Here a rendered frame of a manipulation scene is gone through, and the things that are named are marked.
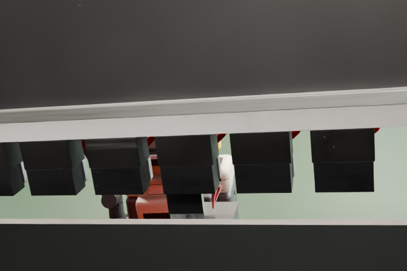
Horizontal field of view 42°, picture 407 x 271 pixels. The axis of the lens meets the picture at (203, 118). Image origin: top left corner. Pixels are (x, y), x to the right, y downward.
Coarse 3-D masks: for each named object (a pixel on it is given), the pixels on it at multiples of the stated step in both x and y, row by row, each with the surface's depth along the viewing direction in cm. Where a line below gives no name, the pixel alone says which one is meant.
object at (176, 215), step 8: (168, 200) 146; (176, 200) 146; (184, 200) 145; (192, 200) 145; (200, 200) 144; (168, 208) 147; (176, 208) 146; (184, 208) 146; (192, 208) 145; (200, 208) 145; (176, 216) 148; (184, 216) 148; (192, 216) 147; (200, 216) 146
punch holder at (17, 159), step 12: (0, 144) 149; (12, 144) 154; (0, 156) 151; (12, 156) 153; (0, 168) 152; (12, 168) 154; (0, 180) 153; (12, 180) 153; (24, 180) 159; (0, 192) 154; (12, 192) 153
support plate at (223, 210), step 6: (210, 204) 174; (216, 204) 173; (222, 204) 173; (228, 204) 172; (234, 204) 172; (210, 210) 170; (216, 210) 169; (222, 210) 169; (228, 210) 168; (234, 210) 168; (216, 216) 165; (222, 216) 165; (228, 216) 164
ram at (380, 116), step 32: (0, 128) 148; (32, 128) 146; (64, 128) 143; (96, 128) 141; (128, 128) 139; (160, 128) 137; (192, 128) 135; (224, 128) 133; (256, 128) 131; (288, 128) 130; (320, 128) 128; (352, 128) 126
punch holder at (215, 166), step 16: (160, 144) 138; (176, 144) 137; (192, 144) 136; (208, 144) 135; (160, 160) 140; (176, 160) 139; (192, 160) 138; (208, 160) 137; (176, 176) 140; (192, 176) 139; (208, 176) 138; (176, 192) 142; (192, 192) 140; (208, 192) 139
